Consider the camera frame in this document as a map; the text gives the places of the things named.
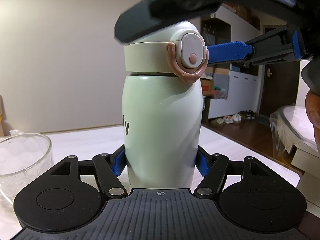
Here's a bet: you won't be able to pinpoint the white bottle cap lid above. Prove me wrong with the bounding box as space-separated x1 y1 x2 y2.
124 21 209 85

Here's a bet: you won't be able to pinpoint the white thermos bottle body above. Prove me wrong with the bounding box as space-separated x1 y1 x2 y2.
122 75 203 189

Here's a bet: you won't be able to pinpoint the person right hand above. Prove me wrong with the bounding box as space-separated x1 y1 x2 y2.
305 91 320 152

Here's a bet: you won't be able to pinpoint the shoes on floor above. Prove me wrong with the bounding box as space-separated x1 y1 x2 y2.
210 111 256 126

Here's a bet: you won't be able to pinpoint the brown cardboard box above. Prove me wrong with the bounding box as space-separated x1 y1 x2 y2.
200 79 214 96

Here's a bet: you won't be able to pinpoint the clear glass bowl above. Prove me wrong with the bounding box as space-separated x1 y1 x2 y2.
1 133 54 205

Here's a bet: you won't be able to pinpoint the white wall cabinet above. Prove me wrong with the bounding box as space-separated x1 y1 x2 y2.
208 7 261 119

